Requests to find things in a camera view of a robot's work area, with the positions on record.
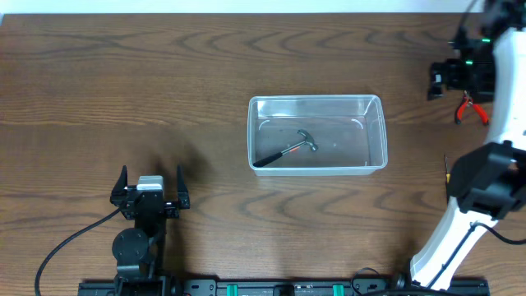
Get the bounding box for black yellow screwdriver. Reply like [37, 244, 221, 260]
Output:
[443, 154, 450, 203]

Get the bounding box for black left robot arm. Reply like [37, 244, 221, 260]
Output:
[110, 167, 190, 295]

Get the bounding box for clear plastic storage container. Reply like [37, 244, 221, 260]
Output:
[247, 95, 388, 177]

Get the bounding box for red handled pliers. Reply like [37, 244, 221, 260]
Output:
[454, 90, 490, 127]

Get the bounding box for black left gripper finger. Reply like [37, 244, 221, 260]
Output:
[111, 165, 128, 196]
[177, 165, 189, 197]

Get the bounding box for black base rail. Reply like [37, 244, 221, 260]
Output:
[77, 275, 491, 296]

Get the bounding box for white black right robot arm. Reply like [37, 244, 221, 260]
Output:
[393, 1, 525, 295]

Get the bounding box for small steel claw hammer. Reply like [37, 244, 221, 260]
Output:
[253, 129, 318, 168]

